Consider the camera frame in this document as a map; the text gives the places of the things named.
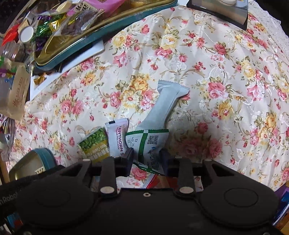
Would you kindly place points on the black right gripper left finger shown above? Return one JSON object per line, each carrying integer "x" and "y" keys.
{"x": 123, "y": 164}

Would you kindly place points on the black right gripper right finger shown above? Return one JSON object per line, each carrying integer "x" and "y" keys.
{"x": 170, "y": 164}

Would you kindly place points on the white green snack packet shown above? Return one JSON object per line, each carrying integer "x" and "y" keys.
{"x": 146, "y": 145}

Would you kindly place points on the red orange snack packet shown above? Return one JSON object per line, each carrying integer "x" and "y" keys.
{"x": 162, "y": 182}

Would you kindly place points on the green pea snack packet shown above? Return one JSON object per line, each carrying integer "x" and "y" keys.
{"x": 95, "y": 146}

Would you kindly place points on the white hawthorn snack packet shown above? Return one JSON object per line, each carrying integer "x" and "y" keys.
{"x": 116, "y": 131}

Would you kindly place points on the grey white snack packet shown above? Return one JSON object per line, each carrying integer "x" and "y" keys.
{"x": 169, "y": 93}

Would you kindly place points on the floral tablecloth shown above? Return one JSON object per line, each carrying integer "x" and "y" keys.
{"x": 236, "y": 111}

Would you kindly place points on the teal gold tin lid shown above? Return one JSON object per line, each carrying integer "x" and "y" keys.
{"x": 34, "y": 162}

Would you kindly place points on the white board under tray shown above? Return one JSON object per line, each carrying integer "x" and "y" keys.
{"x": 75, "y": 59}

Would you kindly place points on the beige paper snack bag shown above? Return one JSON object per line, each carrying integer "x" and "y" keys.
{"x": 15, "y": 81}

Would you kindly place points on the gold teal metal tray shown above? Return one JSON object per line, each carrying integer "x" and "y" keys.
{"x": 59, "y": 48}

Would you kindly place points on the clear dark snack packet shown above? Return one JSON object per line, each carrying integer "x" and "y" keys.
{"x": 79, "y": 22}

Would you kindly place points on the green foil candy wrapper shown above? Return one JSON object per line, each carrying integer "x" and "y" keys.
{"x": 47, "y": 24}

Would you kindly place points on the pink snack bag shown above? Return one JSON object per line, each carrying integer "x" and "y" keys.
{"x": 109, "y": 6}

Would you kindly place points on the white bottle cap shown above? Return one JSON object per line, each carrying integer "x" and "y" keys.
{"x": 26, "y": 34}

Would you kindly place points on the red plastic wrapper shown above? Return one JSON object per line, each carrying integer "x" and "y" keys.
{"x": 11, "y": 34}

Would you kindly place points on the white lace cloth edge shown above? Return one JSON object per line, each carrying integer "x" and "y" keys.
{"x": 272, "y": 25}

